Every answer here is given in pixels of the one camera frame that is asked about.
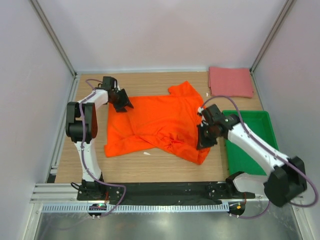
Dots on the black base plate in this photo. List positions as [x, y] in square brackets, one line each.
[167, 193]

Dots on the right aluminium corner post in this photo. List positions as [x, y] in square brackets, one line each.
[280, 19]

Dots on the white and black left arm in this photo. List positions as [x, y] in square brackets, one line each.
[82, 128]

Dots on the aluminium front frame rail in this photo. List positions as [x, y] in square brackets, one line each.
[61, 192]

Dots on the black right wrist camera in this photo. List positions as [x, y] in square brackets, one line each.
[212, 115]

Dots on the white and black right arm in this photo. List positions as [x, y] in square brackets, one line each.
[285, 178]

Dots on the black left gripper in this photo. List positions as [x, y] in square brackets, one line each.
[125, 101]

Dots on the green plastic tray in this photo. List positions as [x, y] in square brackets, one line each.
[252, 149]

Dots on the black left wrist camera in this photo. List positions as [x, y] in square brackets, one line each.
[109, 83]

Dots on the folded pink t shirt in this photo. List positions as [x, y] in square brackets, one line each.
[231, 82]

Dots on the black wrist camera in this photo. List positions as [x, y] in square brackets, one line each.
[212, 115]
[109, 83]

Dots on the left aluminium corner post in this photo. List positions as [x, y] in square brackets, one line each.
[52, 35]

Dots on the white slotted cable duct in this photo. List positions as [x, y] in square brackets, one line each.
[101, 208]

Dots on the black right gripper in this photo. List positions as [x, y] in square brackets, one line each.
[203, 143]

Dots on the orange t shirt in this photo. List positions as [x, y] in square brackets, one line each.
[167, 122]

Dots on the aluminium corner post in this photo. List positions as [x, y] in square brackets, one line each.
[280, 19]
[52, 35]

